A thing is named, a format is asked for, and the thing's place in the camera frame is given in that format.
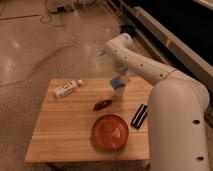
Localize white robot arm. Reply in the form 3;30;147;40
106;33;210;171

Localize white ceramic cup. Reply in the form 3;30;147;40
114;86;125;97

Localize dark brown small item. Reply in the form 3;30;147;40
93;99;112;111

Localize black box on floor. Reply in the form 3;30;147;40
120;25;135;37

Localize white plastic bottle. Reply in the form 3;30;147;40
54;80;83;98

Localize red bowl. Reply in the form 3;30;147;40
92;114;129;150

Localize wooden table board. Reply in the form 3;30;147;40
25;77;152;163

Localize grey device on floor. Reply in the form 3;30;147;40
46;0;74;13

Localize long wall rail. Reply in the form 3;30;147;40
105;0;213;128

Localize floor cable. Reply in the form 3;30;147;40
39;0;54;24

